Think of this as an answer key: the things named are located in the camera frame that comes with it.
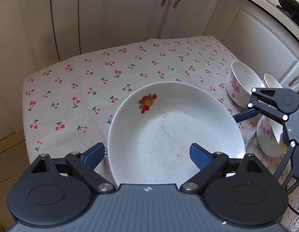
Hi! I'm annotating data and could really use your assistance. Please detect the white bowl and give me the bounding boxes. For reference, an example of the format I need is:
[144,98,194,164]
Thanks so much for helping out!
[256,116,287,158]
[263,73,282,89]

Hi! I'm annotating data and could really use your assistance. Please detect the pink floral bowl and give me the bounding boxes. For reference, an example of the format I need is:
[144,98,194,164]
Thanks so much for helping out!
[225,61,265,108]

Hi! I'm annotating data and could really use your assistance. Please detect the stained fruit plate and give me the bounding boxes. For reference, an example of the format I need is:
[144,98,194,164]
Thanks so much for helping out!
[108,82,245,185]

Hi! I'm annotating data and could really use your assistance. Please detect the white kitchen cabinets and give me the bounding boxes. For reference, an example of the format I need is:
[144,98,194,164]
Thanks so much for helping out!
[0,0,299,139]

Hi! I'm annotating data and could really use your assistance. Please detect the cherry print tablecloth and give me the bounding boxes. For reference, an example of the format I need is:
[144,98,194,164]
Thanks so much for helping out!
[22,35,299,232]

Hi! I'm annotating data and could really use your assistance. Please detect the black wok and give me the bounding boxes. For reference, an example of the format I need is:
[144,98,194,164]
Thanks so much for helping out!
[277,0,299,26]

